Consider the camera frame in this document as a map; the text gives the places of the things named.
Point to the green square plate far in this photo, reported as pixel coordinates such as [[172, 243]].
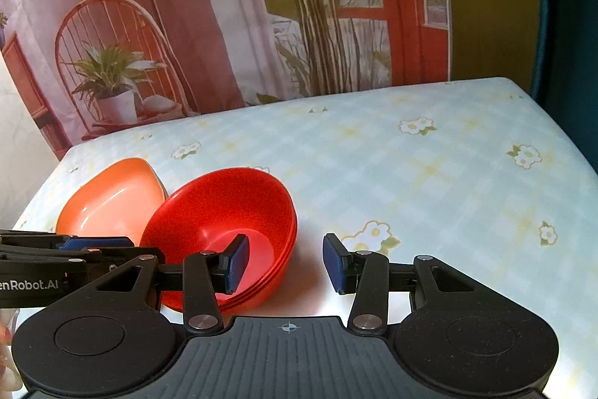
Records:
[[159, 181]]

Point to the orange square plate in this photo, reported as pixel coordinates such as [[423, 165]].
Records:
[[118, 202]]

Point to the floral checked tablecloth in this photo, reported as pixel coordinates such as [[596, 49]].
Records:
[[472, 172]]

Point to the red bowl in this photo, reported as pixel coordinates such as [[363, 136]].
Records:
[[267, 252], [194, 216], [238, 303]]

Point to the printed backdrop curtain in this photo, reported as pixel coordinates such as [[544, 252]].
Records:
[[87, 68]]

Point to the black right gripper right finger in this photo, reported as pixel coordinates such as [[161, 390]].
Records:
[[370, 278]]

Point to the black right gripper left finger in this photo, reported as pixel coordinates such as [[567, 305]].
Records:
[[129, 296]]

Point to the person's left hand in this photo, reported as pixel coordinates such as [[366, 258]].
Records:
[[10, 378]]

